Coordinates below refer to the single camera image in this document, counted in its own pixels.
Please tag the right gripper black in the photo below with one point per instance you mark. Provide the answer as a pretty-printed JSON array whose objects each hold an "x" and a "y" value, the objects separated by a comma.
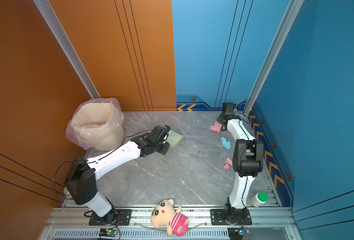
[{"x": 220, "y": 118}]

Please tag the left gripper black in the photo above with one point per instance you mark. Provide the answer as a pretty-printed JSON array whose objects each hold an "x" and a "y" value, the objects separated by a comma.
[{"x": 167, "y": 147}]

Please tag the green dustpan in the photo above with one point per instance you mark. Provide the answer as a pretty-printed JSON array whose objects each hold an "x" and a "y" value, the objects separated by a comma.
[{"x": 173, "y": 138}]

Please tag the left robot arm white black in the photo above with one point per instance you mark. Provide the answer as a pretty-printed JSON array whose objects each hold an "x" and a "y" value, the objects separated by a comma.
[{"x": 82, "y": 177}]

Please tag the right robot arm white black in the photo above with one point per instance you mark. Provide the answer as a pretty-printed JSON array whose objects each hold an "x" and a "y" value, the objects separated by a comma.
[{"x": 247, "y": 163}]

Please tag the pink paper scrap far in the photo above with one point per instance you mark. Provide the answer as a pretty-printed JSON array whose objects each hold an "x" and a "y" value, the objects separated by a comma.
[{"x": 216, "y": 127}]

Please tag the pink paper scrap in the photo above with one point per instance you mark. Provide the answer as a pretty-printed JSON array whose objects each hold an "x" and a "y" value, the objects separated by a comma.
[
  {"x": 228, "y": 163},
  {"x": 216, "y": 127}
]

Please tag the teal paper scrap right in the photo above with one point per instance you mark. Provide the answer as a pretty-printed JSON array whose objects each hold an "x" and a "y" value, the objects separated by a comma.
[{"x": 226, "y": 144}]

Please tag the pink paper scrap right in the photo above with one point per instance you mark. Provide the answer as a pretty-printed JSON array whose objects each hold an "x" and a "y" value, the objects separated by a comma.
[{"x": 228, "y": 163}]

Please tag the cream trash bin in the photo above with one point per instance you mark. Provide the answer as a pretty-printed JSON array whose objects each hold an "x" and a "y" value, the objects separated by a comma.
[{"x": 104, "y": 132}]

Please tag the clear plastic bin liner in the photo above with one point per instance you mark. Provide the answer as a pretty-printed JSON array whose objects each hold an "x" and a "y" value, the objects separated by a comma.
[{"x": 92, "y": 123}]

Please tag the plush doll pink shirt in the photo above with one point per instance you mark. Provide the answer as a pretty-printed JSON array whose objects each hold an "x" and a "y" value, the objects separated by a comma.
[{"x": 164, "y": 215}]

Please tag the white bottle green cap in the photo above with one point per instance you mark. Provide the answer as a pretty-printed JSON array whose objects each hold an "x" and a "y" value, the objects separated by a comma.
[{"x": 259, "y": 199}]

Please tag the left green circuit board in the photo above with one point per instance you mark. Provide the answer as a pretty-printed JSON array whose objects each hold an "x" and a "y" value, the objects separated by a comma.
[{"x": 108, "y": 234}]

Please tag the green circuit board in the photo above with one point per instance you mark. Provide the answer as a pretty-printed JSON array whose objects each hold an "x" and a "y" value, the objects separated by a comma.
[
  {"x": 237, "y": 233},
  {"x": 108, "y": 234}
]

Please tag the right green circuit board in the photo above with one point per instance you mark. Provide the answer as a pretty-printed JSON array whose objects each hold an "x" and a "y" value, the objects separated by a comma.
[{"x": 237, "y": 233}]

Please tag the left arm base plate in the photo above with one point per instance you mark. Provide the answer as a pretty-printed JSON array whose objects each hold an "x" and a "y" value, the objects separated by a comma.
[{"x": 120, "y": 217}]

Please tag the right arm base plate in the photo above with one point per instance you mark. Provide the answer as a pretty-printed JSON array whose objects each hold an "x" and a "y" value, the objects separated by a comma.
[{"x": 231, "y": 217}]

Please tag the aluminium front rail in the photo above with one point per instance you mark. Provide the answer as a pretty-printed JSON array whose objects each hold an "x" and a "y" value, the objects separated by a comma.
[{"x": 268, "y": 224}]

